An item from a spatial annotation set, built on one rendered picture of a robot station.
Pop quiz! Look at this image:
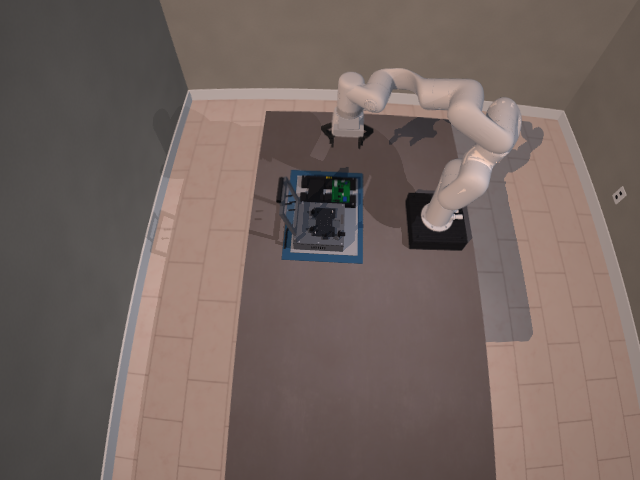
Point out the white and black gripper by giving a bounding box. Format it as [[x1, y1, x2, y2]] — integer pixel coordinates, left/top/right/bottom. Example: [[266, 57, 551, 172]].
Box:
[[321, 106, 374, 148]]

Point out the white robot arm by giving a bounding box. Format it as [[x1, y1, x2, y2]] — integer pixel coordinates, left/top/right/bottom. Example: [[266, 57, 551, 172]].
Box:
[[333, 68, 522, 232]]

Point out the green circuit board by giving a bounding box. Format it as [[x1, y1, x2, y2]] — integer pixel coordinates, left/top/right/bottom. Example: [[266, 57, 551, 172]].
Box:
[[332, 180, 350, 203]]

